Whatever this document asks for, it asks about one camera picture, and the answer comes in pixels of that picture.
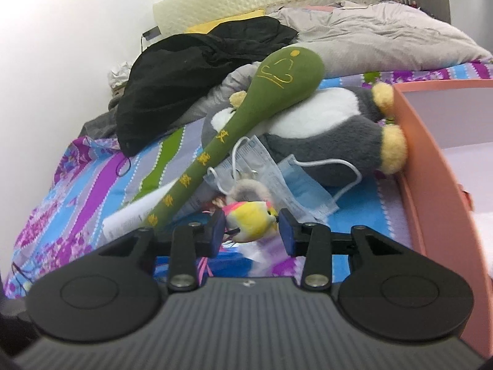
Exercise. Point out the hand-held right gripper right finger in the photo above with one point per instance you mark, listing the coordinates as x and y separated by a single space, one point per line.
287 235

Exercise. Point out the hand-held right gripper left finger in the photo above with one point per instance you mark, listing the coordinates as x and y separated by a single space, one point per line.
217 235

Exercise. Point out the small yellow pink plush toy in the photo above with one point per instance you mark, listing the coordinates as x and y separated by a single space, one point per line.
250 217

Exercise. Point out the blue face mask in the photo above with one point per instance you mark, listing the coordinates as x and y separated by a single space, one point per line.
308 189

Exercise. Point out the orange cardboard box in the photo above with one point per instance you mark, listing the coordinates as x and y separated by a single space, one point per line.
435 185

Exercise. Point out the wrapped face mask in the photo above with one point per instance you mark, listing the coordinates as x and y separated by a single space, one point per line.
265 169

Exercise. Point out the white tube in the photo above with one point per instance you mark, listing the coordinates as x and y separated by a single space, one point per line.
123 219

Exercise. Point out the grey penguin plush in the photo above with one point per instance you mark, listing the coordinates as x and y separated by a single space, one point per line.
327 142

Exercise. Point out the colourful striped bedsheet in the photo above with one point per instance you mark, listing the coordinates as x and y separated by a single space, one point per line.
77 185

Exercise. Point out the green plush stick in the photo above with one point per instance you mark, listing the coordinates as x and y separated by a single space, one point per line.
285 77

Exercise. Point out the dark grey blanket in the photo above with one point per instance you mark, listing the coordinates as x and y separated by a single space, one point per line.
100 123

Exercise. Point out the black clothing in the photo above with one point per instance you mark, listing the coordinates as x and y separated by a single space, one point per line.
173 69

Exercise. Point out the crumpled white cloth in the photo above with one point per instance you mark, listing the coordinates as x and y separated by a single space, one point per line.
120 75

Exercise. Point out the yellow pillow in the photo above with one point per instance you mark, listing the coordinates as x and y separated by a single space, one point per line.
231 21

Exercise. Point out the light grey duvet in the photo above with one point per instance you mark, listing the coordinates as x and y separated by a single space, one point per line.
385 31

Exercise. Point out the black wall socket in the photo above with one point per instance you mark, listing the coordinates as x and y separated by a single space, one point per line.
152 32

